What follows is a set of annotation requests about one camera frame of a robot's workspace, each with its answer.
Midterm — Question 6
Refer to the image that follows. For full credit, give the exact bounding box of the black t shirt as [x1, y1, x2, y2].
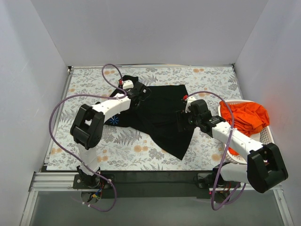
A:
[105, 84, 194, 160]

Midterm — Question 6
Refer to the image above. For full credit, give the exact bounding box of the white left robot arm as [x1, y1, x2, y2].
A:
[71, 80, 151, 188]

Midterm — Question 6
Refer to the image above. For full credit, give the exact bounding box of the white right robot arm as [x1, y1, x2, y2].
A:
[177, 97, 288, 193]

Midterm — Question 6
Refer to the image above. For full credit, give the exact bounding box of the floral patterned table mat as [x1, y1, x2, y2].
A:
[45, 66, 242, 170]

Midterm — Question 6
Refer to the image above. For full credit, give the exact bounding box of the white laundry basket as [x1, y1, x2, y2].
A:
[218, 99, 278, 165]

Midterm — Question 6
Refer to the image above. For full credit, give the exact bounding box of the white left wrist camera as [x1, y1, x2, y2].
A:
[119, 80, 134, 89]

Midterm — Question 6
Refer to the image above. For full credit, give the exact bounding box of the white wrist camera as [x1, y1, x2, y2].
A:
[119, 80, 134, 89]
[183, 95, 196, 113]

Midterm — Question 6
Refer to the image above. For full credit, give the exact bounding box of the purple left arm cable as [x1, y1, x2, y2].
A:
[48, 63, 127, 212]

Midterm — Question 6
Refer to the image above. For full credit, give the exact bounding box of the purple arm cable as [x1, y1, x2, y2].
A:
[185, 91, 246, 210]
[48, 63, 127, 212]

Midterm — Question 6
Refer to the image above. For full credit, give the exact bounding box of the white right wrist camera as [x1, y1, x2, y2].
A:
[183, 95, 196, 113]

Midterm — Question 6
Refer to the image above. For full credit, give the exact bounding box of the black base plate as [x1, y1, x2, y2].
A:
[40, 165, 236, 200]

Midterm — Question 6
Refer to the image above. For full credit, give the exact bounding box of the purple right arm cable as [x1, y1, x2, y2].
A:
[185, 91, 246, 210]

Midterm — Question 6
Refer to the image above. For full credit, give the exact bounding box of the aluminium frame rail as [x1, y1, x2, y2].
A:
[29, 66, 75, 192]

